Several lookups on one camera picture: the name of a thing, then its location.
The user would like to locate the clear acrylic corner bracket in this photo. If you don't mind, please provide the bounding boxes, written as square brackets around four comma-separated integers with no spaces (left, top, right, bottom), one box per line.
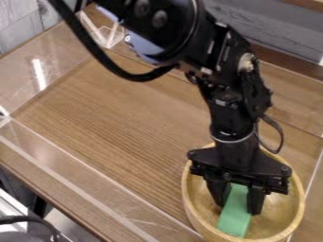
[79,11,125,49]

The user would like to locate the brown wooden bowl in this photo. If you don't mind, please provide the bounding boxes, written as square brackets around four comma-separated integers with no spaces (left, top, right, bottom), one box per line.
[180,141,306,242]

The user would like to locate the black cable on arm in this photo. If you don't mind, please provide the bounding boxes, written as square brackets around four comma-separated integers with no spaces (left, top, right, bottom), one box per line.
[46,0,177,83]

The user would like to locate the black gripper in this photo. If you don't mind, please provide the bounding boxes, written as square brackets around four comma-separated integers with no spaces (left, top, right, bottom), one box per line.
[186,135,292,216]

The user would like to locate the green rectangular block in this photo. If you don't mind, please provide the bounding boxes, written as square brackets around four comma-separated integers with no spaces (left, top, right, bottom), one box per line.
[216,184,250,238]

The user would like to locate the black cable lower left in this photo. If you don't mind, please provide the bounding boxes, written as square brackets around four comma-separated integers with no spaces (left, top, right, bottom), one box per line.
[0,215,61,242]

